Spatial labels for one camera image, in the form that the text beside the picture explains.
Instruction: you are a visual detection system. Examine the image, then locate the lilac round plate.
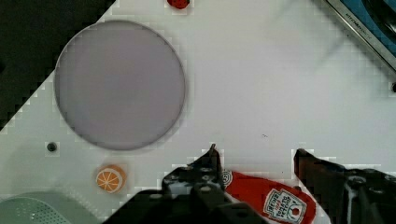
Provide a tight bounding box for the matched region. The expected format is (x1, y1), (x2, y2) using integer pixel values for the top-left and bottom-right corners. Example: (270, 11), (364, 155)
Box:
(54, 21), (187, 150)

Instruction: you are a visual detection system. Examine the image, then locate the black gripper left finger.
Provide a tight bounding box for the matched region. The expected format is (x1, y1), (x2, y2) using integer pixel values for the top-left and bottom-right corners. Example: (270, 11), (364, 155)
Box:
(161, 144), (225, 224)

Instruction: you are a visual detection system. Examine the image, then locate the green perforated colander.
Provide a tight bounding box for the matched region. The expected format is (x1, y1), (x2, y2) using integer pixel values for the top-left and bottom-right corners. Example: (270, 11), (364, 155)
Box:
(0, 191), (101, 224)

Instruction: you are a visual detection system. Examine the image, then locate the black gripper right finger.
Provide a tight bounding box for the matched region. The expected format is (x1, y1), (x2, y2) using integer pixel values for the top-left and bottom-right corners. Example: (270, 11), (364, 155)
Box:
(293, 148), (396, 224)

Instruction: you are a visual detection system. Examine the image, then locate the small red strawberry toy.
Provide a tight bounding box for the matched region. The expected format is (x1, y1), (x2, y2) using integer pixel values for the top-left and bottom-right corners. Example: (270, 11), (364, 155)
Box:
(167, 0), (190, 9)

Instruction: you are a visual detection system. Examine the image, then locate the red ketchup bottle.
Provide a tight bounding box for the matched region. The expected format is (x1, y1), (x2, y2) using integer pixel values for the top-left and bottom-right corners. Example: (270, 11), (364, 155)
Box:
(222, 170), (316, 224)

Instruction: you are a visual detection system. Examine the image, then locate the orange slice toy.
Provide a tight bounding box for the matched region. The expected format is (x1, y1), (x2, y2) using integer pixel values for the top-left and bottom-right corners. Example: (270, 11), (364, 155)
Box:
(95, 164), (127, 193)

